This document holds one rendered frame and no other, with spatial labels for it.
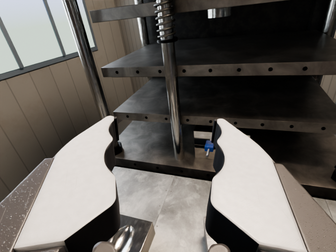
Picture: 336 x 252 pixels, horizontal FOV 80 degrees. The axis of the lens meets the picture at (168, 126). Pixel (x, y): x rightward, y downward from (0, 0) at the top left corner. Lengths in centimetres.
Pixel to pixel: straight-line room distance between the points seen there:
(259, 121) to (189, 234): 56
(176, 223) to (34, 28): 219
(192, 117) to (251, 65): 35
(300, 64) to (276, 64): 8
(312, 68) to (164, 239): 82
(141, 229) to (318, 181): 78
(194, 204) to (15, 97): 196
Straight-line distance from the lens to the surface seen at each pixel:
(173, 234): 84
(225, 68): 90
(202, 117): 100
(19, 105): 241
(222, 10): 113
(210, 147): 104
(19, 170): 254
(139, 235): 78
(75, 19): 105
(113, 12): 105
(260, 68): 90
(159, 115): 106
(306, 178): 113
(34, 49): 247
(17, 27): 243
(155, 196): 96
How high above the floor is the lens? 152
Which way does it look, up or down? 30 degrees down
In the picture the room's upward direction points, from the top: 7 degrees counter-clockwise
